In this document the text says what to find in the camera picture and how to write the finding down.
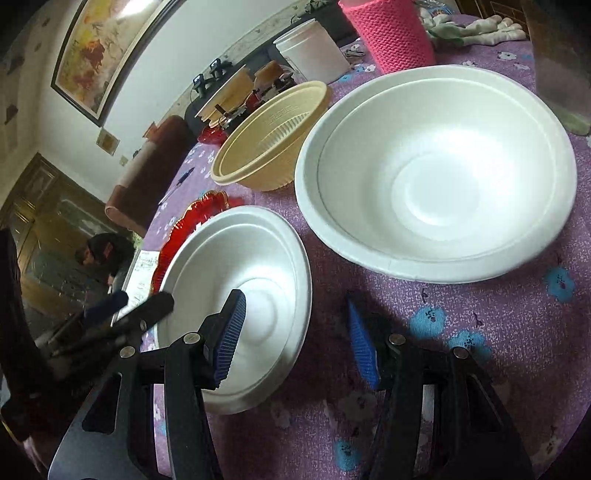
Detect beige plastic bowl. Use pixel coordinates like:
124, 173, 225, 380
211, 81, 332, 192

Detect black pen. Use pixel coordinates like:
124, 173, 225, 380
157, 167, 194, 206

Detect small white foam bowl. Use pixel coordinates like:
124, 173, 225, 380
155, 206, 312, 415

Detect purple floral tablecloth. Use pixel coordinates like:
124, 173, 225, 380
138, 13, 591, 480

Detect white plastic tub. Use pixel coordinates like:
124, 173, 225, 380
273, 19, 351, 84

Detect stack of beige bowls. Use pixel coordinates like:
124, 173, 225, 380
194, 65, 254, 125

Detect red plate under stack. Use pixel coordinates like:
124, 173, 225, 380
197, 126, 228, 146

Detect dark wooden cabinet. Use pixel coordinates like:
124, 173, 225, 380
1, 154, 132, 338

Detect white work gloves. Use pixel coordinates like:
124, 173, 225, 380
421, 14, 527, 47

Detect seated person dark clothes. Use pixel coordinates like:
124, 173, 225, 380
74, 233, 135, 286

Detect framed wall painting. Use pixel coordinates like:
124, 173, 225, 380
51, 0, 181, 127

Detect pink knit sleeve bottle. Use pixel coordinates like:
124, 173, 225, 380
339, 0, 436, 74

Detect white paper notepad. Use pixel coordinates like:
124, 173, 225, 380
115, 250, 159, 321

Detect large white foam bowl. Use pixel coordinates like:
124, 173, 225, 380
294, 65, 577, 284

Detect clear jar green lid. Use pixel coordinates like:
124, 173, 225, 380
521, 1, 590, 136

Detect brown twine spool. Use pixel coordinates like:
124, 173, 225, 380
254, 60, 296, 94

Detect brown armchair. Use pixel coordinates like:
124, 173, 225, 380
104, 115, 197, 238

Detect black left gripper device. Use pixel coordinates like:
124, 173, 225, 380
1, 228, 174, 442

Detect red plate with label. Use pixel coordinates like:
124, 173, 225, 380
149, 190, 245, 295

